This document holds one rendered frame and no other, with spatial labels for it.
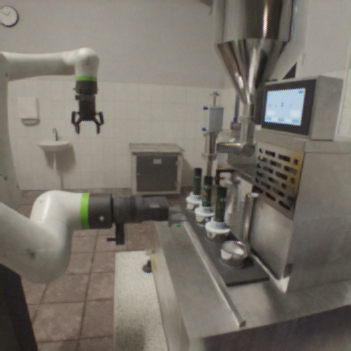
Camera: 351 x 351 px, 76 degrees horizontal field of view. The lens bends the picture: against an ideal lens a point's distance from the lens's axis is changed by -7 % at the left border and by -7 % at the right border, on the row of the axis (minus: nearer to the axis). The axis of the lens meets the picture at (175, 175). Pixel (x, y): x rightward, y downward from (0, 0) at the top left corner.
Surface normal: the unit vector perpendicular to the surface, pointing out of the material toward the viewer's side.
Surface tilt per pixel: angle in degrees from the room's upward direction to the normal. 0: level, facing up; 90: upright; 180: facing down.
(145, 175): 90
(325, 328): 90
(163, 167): 90
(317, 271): 90
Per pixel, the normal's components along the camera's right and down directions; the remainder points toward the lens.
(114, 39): 0.21, 0.26
